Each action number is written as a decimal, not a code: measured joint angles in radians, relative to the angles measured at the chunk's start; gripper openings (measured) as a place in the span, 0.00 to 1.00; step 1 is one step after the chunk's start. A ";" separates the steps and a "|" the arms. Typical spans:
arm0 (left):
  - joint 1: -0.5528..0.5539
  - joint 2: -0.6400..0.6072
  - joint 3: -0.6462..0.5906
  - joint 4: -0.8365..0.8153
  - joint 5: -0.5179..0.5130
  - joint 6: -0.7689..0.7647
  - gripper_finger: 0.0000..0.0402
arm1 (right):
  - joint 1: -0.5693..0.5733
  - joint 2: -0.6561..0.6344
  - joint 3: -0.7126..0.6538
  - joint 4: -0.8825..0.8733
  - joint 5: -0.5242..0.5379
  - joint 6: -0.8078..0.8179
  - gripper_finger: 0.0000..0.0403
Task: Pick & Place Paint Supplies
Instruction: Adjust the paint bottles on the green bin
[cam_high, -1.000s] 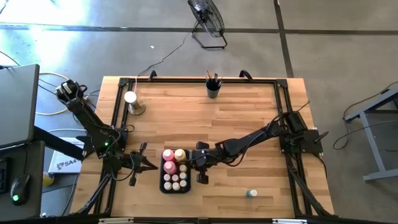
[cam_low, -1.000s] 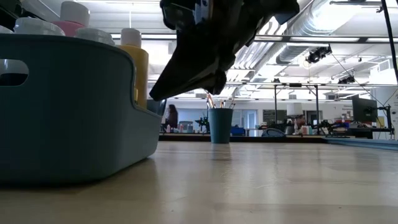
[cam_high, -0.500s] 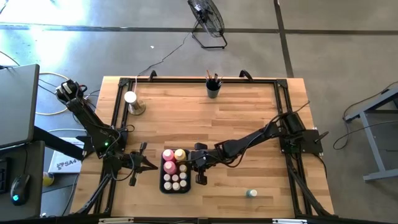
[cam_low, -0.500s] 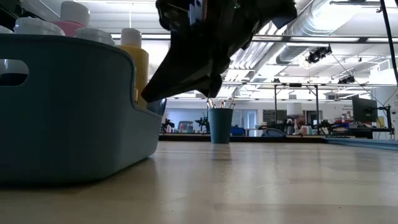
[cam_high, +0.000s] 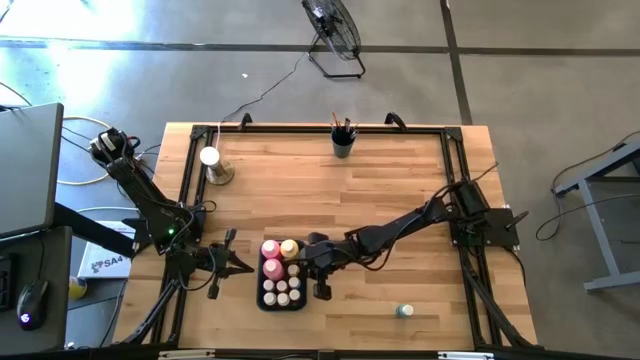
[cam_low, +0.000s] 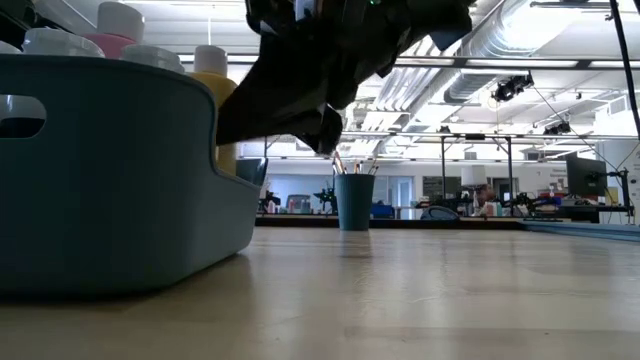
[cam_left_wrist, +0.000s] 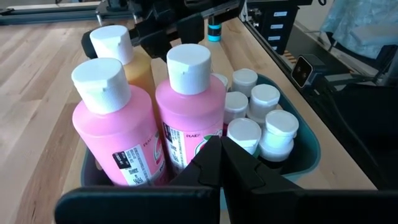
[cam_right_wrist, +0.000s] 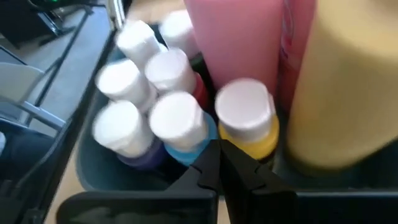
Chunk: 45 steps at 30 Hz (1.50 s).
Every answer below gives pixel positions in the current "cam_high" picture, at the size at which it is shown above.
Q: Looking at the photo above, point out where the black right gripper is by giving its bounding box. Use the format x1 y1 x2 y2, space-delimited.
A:
288 231 351 302

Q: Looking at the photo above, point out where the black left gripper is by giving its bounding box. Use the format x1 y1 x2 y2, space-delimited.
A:
197 228 255 300

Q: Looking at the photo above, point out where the white bulb table lamp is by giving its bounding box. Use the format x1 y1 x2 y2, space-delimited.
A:
198 145 236 187

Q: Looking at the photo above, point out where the teal ribbed cup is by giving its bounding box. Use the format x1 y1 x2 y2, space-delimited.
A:
330 125 356 159

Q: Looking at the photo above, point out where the white SA4 box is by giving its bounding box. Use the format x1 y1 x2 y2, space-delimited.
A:
77 219 136 280

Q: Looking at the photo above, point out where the black diagonal desk bar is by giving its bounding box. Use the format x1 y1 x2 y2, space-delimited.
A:
52 202 137 259

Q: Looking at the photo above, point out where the yellow roll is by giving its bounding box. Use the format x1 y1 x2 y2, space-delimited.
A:
68 276 89 302

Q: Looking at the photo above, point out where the black desk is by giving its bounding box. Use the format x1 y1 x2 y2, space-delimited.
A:
0 224 75 357

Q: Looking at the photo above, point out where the black computer mouse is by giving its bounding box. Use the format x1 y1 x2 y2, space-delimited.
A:
15 278 50 332

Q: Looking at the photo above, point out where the black floor fan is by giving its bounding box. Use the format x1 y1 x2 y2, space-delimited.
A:
300 0 367 80

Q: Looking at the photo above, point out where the black keyboard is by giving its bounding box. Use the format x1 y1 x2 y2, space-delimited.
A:
0 254 15 314

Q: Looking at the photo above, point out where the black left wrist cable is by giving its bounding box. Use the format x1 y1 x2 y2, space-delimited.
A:
177 244 219 292

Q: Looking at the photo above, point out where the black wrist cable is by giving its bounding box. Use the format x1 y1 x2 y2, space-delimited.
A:
349 214 436 272
177 244 219 292

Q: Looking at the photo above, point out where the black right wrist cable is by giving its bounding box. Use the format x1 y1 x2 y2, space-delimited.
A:
349 214 436 272

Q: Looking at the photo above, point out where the silver aluminium bracket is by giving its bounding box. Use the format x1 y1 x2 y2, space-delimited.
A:
158 349 216 360
437 351 495 360

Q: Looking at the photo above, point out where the black aluminium table frame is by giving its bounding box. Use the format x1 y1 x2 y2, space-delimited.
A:
113 123 539 351

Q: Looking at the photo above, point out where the black fan cable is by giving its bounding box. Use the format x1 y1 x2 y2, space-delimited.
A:
219 47 314 124

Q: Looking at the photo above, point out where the yellow cable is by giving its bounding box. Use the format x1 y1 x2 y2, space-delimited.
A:
55 114 114 187

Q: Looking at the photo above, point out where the grey metal desk frame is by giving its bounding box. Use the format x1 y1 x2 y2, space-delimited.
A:
552 139 640 295

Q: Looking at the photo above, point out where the black floor cable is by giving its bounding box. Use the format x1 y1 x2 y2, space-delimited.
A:
535 128 640 244

